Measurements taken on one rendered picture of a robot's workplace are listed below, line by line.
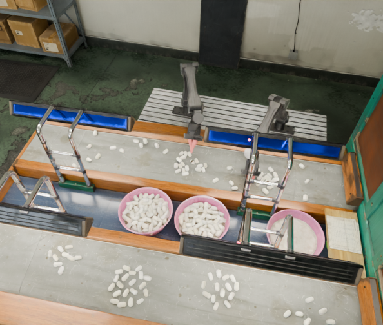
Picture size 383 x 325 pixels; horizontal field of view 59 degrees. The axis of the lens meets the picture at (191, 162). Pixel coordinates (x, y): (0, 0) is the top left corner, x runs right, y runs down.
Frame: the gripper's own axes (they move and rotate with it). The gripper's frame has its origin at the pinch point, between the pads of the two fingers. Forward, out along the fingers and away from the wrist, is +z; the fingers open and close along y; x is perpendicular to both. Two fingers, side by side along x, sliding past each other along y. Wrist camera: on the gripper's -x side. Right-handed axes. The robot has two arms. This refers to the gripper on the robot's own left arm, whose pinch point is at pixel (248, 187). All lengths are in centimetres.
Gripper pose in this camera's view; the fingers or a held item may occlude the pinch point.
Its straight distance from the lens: 178.4
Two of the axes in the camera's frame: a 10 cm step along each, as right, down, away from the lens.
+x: 1.1, 0.0, 9.9
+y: 9.8, 1.4, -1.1
